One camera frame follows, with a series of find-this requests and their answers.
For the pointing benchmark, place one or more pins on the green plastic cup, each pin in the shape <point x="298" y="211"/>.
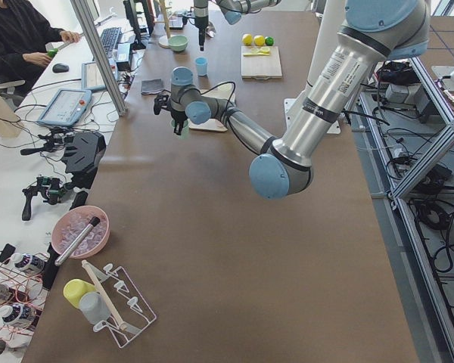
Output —
<point x="184" y="130"/>

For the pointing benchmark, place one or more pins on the yellow plastic knife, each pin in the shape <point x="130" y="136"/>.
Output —
<point x="255" y="54"/>

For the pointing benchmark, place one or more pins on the grey folded cloth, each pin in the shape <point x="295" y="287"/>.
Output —
<point x="151" y="86"/>

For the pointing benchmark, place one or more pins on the wooden mug tree stand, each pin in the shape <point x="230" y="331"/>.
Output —
<point x="163" y="41"/>

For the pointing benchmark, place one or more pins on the grey plastic cup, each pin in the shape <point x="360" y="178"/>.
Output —
<point x="94" y="307"/>

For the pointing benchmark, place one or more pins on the person in black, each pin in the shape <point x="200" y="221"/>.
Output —
<point x="24" y="34"/>

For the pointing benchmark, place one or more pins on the wooden cutting board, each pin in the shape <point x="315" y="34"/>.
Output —
<point x="265" y="67"/>

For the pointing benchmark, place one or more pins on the black keyboard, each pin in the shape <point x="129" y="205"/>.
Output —
<point x="110" y="38"/>

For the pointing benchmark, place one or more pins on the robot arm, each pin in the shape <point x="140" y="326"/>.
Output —
<point x="370" y="32"/>
<point x="231" y="10"/>

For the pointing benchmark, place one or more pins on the metal muddler stick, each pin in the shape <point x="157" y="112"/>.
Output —
<point x="77" y="241"/>

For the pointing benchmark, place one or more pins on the blue plastic cup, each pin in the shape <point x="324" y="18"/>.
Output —
<point x="201" y="64"/>

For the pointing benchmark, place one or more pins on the computer mouse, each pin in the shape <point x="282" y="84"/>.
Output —
<point x="60" y="68"/>

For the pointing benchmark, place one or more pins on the pink bowl with ice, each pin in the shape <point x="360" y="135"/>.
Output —
<point x="75" y="222"/>

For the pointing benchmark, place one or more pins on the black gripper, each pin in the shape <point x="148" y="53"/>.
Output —
<point x="200" y="23"/>
<point x="177" y="118"/>

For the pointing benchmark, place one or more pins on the metal scoop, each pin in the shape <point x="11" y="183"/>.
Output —
<point x="211" y="30"/>

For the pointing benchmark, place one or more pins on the teach pendant tablet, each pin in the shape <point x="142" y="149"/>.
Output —
<point x="65" y="108"/>

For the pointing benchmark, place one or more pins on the green bowl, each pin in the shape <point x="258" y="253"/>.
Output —
<point x="178" y="43"/>

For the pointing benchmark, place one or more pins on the green lime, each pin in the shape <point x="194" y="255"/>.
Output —
<point x="269" y="41"/>

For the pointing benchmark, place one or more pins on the yellow lemon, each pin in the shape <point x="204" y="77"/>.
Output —
<point x="247" y="39"/>
<point x="259" y="40"/>

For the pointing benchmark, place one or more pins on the yellow plastic cup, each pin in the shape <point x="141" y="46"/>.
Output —
<point x="75" y="289"/>

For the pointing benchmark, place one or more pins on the white wire cup rack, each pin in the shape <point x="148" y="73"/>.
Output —
<point x="131" y="313"/>

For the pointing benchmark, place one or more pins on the cream rabbit tray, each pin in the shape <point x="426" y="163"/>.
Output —
<point x="224" y="90"/>

